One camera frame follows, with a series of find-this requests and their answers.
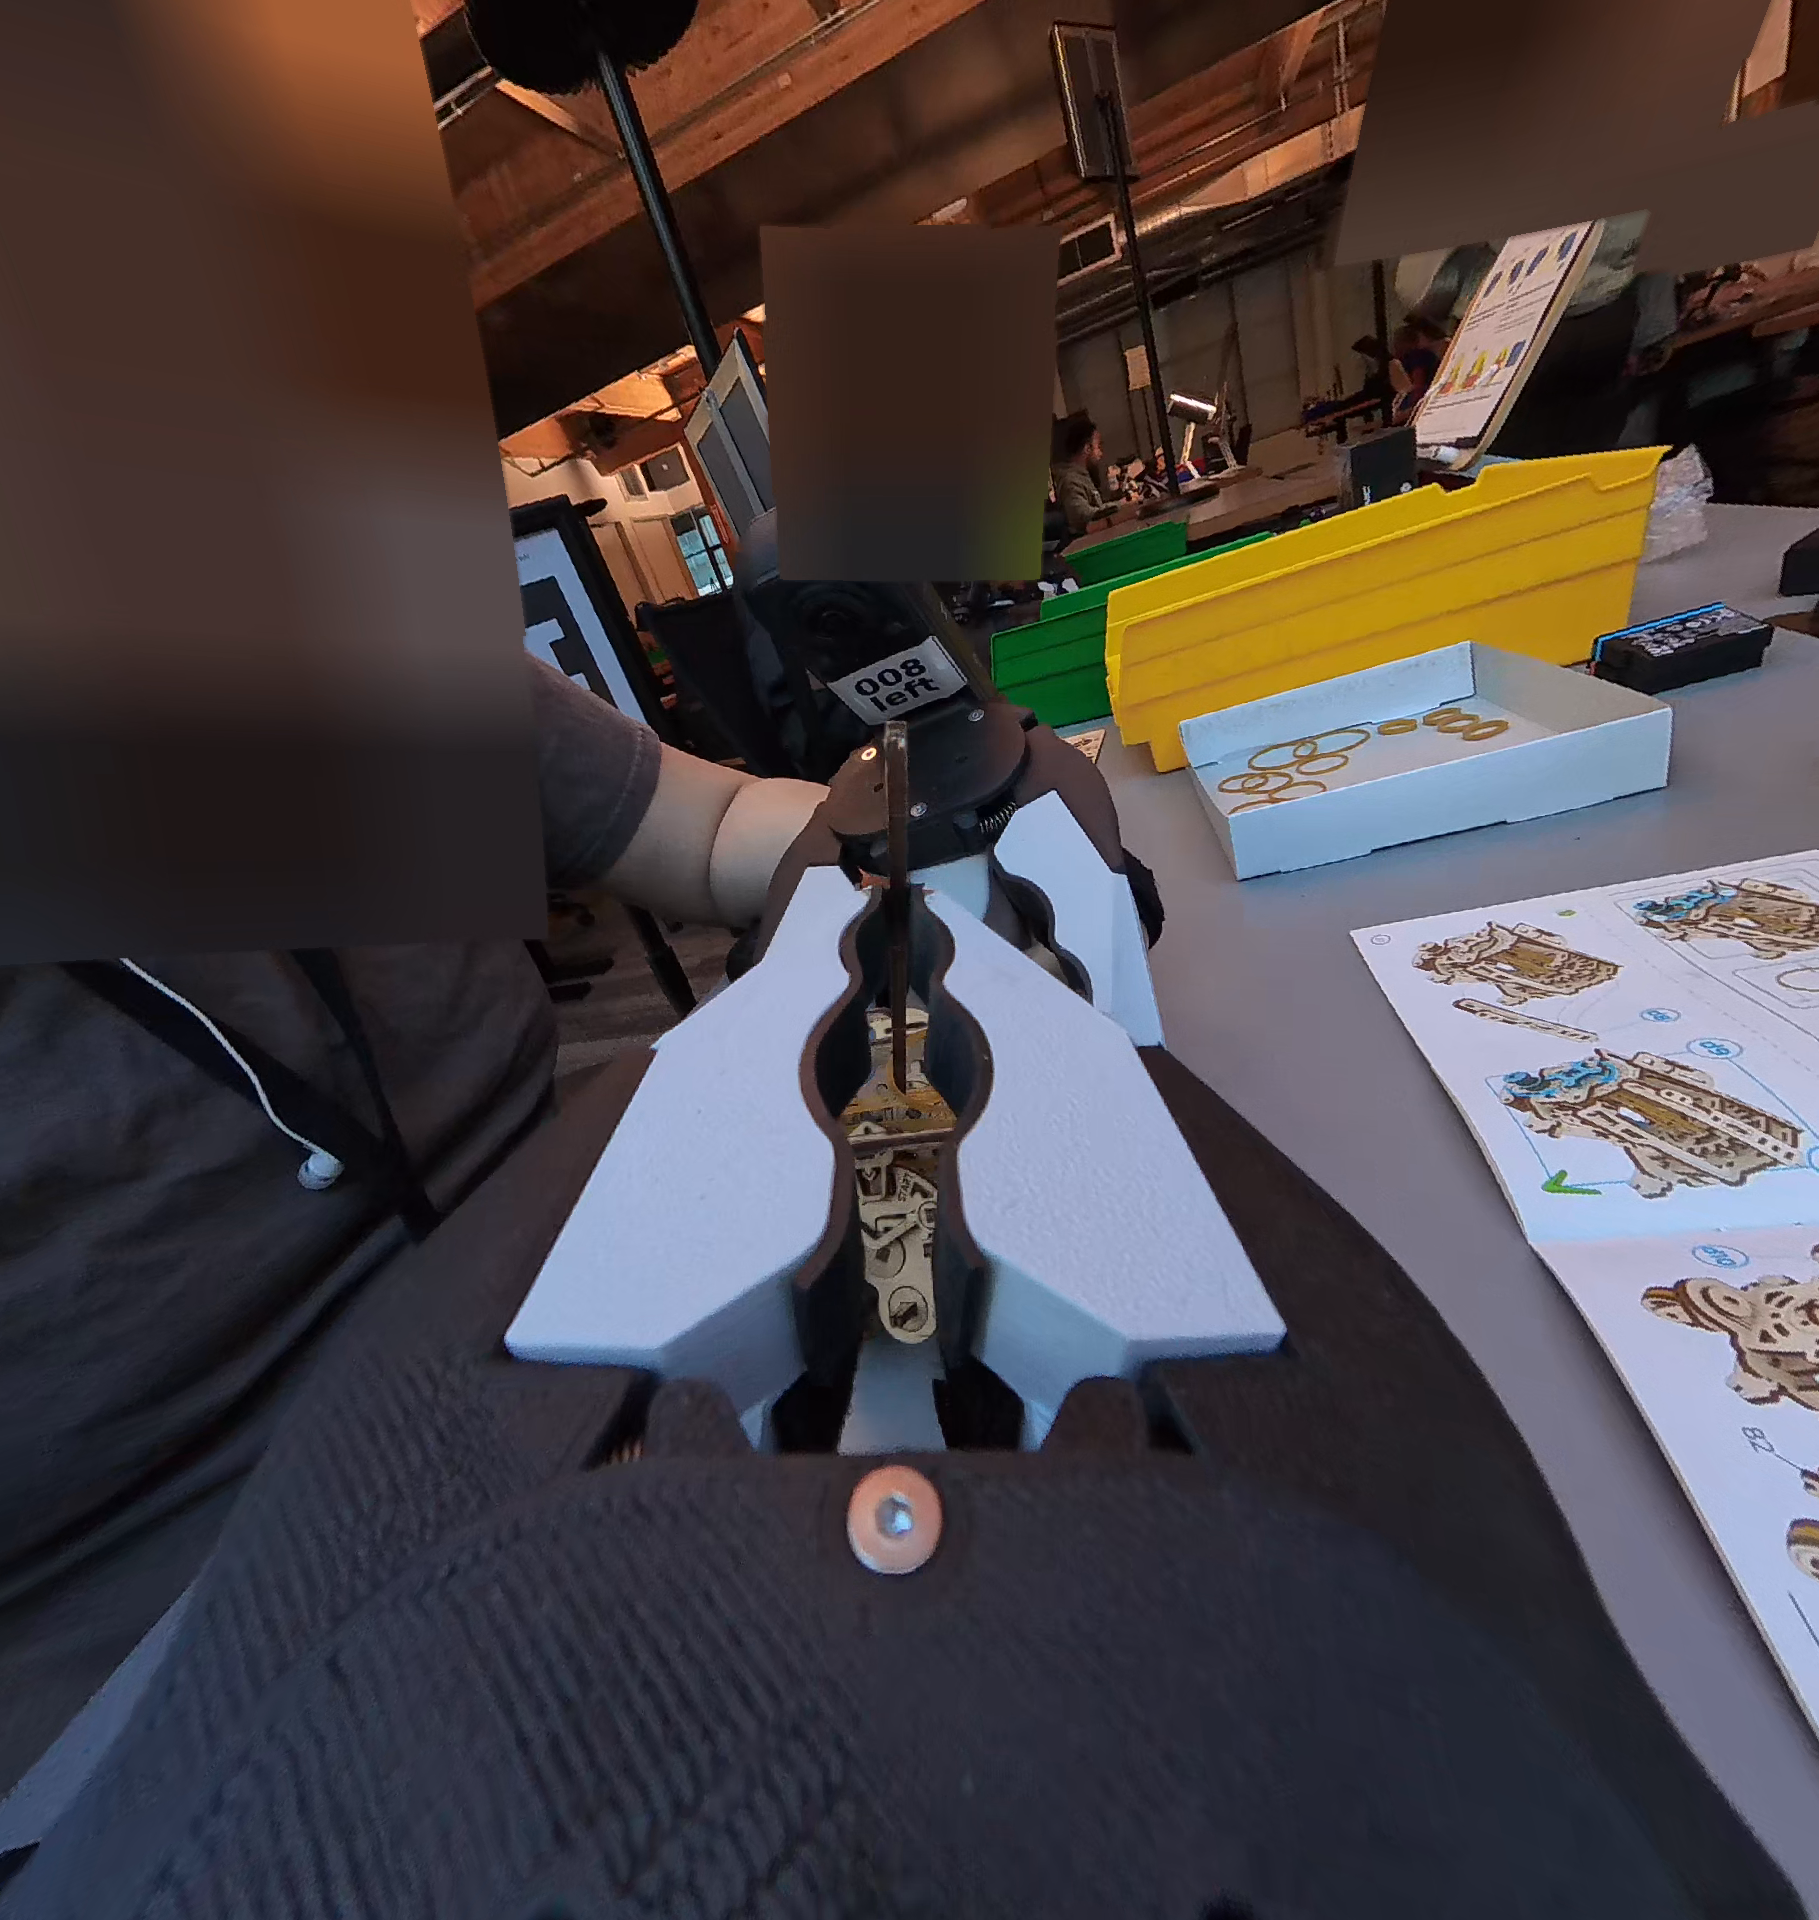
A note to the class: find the black light stand pole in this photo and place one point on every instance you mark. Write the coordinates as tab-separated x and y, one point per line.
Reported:
654	180

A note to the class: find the assembly instruction sheet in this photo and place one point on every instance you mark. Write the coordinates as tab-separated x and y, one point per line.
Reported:
1644	1321

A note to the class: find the green plastic bin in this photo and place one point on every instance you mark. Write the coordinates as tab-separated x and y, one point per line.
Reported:
1052	669
1134	552

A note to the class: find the yellow plastic bin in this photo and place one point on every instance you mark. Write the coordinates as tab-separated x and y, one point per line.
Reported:
1450	518
1300	690

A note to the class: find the clear plastic bag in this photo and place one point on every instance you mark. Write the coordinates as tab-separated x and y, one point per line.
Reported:
1682	503

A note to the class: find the loose rubber bands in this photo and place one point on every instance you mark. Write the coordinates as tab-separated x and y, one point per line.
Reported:
1284	780

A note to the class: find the black blue-edged battery pack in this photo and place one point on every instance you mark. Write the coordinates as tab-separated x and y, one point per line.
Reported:
1682	645

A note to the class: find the white cardboard tray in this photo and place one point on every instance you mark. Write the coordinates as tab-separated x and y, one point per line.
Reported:
1570	751

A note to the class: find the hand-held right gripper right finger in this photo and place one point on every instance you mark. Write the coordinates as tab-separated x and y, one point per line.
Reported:
1120	1200

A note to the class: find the grey computer monitor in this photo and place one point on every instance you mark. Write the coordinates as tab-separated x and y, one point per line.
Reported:
730	435

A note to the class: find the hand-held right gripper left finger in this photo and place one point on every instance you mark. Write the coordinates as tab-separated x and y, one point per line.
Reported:
670	1200

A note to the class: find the person's left forearm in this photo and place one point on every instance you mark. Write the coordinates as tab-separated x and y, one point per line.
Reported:
700	840

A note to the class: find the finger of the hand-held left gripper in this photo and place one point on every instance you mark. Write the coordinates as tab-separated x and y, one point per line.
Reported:
1112	944
790	915

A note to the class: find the fiducial marker board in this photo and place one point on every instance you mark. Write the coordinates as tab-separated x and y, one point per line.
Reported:
573	600

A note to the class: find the wooden mechanical model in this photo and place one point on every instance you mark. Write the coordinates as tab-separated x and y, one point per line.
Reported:
898	1200

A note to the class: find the illustrated poster board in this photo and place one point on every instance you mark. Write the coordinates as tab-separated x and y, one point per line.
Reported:
1510	331

